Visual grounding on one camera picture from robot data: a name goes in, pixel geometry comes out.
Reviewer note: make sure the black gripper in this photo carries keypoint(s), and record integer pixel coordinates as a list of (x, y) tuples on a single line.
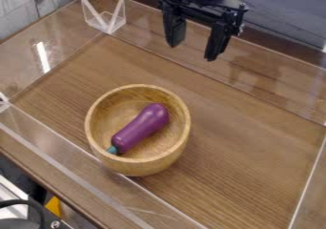
[(208, 12)]

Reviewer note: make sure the yellow black base equipment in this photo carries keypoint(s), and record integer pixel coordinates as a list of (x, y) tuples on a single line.
[(22, 213)]

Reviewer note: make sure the brown wooden bowl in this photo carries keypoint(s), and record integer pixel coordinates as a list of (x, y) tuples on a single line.
[(113, 111)]

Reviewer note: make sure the clear acrylic corner bracket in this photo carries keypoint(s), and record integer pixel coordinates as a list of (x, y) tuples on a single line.
[(105, 21)]

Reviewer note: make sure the purple toy eggplant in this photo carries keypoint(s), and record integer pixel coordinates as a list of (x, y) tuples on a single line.
[(149, 121)]

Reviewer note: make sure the clear acrylic tray wall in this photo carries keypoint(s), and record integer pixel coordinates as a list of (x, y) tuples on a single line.
[(252, 172)]

